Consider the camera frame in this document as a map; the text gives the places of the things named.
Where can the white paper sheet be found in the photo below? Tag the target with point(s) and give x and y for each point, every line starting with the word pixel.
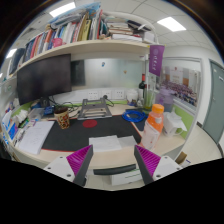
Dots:
pixel 128 141
pixel 105 144

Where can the white wall socket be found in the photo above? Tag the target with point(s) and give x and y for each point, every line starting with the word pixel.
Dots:
pixel 106 93
pixel 119 93
pixel 93 94

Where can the white shelf with books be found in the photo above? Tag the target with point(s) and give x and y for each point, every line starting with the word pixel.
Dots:
pixel 83 46

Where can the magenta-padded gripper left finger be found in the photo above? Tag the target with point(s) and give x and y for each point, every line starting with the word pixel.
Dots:
pixel 58 166

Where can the patterned yellow red cup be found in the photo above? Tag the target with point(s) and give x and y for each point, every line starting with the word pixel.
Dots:
pixel 62 119

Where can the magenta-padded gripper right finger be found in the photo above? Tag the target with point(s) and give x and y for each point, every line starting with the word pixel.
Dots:
pixel 163 166

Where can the grey door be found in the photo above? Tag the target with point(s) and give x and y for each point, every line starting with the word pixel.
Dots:
pixel 215 100

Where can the purple hanging banner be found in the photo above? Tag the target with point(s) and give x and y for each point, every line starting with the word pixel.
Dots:
pixel 156 60

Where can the open white notebook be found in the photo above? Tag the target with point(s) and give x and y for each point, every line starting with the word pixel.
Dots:
pixel 35 136

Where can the clear tall glass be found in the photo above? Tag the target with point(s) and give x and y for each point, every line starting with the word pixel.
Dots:
pixel 149 99

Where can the orange drink bottle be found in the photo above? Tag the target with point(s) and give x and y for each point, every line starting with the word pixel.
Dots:
pixel 155 125

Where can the framed group photo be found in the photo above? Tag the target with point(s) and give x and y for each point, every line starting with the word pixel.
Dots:
pixel 181 86

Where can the translucent purple water bottle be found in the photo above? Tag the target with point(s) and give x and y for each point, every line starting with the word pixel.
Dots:
pixel 165 100

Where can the dark wine bottle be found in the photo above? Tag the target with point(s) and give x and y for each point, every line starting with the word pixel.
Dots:
pixel 142 86

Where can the flat round red coaster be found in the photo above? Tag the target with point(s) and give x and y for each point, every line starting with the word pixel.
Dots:
pixel 90 123

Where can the rectangular ceiling light panel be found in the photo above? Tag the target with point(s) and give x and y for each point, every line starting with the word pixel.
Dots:
pixel 62 9
pixel 171 24
pixel 11 53

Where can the white crumpled plastic bag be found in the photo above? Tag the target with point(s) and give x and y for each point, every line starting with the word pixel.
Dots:
pixel 173 124

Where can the black computer monitor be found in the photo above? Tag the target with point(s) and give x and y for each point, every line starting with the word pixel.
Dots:
pixel 43 78

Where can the white round container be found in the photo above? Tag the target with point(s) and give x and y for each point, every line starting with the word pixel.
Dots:
pixel 132 96

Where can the clear plastic box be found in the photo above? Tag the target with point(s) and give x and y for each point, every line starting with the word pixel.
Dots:
pixel 35 114

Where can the large black desk mat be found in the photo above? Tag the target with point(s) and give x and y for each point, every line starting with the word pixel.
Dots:
pixel 73 136

